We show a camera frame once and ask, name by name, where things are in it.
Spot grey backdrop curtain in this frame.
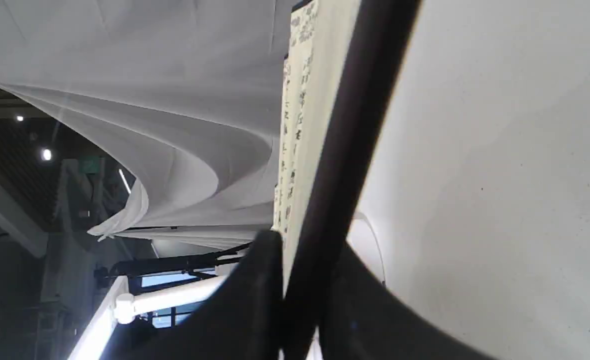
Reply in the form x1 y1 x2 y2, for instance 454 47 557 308
0 0 296 256

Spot white power cord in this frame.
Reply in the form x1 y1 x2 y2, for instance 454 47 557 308
352 211 387 288

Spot paper folding fan purple ribs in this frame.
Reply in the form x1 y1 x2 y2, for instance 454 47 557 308
282 0 421 360

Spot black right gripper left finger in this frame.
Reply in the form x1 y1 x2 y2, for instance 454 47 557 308
102 230 283 360

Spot black light stand frame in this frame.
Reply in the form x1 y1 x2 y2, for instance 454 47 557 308
93 243 251 295

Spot white tube frame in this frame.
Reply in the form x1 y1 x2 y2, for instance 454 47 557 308
68 276 227 360

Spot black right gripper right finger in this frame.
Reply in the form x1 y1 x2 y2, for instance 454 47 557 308
320 244 489 360

